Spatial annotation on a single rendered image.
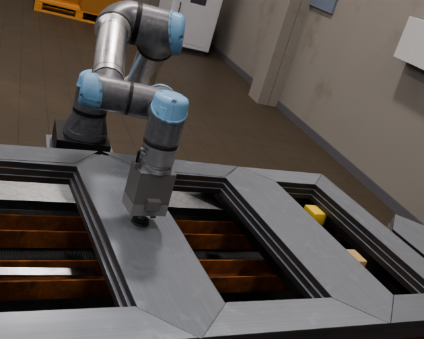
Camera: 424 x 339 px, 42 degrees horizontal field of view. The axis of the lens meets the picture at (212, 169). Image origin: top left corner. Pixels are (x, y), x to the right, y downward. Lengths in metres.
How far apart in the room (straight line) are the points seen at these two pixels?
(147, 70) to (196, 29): 6.13
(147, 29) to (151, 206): 0.55
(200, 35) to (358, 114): 3.41
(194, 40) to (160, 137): 6.74
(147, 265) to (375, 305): 0.51
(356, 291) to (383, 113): 3.55
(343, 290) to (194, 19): 6.72
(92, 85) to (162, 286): 0.45
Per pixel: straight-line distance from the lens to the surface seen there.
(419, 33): 4.46
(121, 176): 1.47
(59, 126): 2.03
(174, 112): 1.12
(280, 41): 6.15
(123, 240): 1.19
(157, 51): 1.59
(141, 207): 1.21
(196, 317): 1.04
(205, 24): 7.85
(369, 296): 1.32
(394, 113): 4.68
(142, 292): 1.06
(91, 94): 1.21
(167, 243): 1.22
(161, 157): 1.16
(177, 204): 1.81
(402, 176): 4.49
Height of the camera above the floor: 1.47
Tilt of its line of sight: 21 degrees down
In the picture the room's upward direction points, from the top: 17 degrees clockwise
